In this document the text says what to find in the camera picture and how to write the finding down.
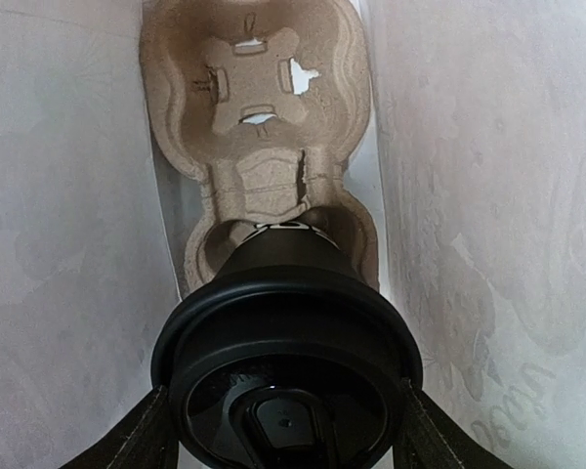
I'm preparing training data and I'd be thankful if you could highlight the cardboard cup carrier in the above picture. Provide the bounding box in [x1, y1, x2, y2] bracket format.
[140, 1, 379, 290]

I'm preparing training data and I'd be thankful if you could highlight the kraft paper bag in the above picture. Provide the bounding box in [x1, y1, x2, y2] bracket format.
[0, 1, 586, 468]

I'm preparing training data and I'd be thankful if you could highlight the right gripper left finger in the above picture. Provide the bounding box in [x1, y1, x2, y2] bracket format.
[61, 386, 179, 469]

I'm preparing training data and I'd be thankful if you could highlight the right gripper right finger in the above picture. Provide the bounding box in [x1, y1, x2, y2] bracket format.
[393, 379, 498, 468]

